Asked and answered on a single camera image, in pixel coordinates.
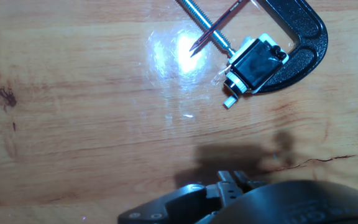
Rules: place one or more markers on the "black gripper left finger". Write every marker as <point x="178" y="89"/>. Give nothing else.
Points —
<point x="228" y="186"/>

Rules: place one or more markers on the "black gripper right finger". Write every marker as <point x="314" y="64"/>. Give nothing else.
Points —
<point x="244" y="179"/>

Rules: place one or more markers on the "red black striped pencil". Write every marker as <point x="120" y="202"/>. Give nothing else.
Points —
<point x="216" y="26"/>

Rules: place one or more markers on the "black metal C-clamp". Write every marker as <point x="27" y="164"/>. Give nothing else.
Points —
<point x="312" y="40"/>

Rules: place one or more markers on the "varnished wooden board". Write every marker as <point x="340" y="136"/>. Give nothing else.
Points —
<point x="73" y="124"/>

